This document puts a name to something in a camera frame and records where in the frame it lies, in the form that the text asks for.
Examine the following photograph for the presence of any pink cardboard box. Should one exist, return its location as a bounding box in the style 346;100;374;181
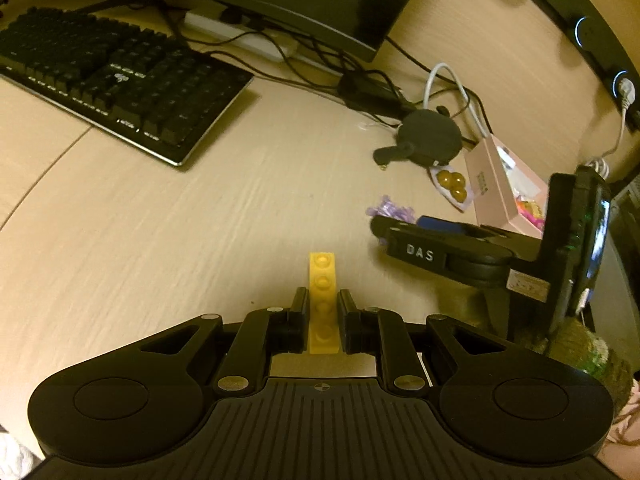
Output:
465;135;551;241

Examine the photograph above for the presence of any black mechanical keyboard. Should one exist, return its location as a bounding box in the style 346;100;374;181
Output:
0;6;255;167

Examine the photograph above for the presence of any black power adapter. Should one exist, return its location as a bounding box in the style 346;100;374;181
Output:
337;71;416;111

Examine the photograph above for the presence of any purple plastic wrapper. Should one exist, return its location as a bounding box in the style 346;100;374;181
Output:
366;195;418;223

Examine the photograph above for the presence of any long yellow toy brick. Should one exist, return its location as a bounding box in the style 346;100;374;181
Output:
306;252;346;356

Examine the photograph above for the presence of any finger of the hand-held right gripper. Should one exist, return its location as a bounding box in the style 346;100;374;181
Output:
417;215;544;252
369;214;417;249

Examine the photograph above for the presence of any white power strip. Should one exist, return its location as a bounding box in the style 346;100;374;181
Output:
184;10;300;63

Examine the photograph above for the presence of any bundled white cable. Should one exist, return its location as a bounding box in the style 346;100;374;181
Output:
582;80;632;178

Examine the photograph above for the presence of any pink plastic strainer basket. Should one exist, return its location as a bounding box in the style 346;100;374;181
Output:
515;197;546;228

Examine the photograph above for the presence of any black computer monitor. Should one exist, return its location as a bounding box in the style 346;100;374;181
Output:
65;0;436;63

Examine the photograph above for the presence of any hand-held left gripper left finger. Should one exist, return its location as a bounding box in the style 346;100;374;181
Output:
140;286;310;397

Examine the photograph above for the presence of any black cable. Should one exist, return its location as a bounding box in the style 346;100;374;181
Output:
165;0;351;83
385;35;481;111

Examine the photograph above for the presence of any black plush toy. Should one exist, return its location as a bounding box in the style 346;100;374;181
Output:
372;106;463;170

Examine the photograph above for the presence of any thin white cable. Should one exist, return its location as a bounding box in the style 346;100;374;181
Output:
425;62;493;141

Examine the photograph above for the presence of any light patterned cloth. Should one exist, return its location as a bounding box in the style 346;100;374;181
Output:
597;380;640;480

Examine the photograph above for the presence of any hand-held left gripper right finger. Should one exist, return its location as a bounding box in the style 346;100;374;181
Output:
337;287;506;396

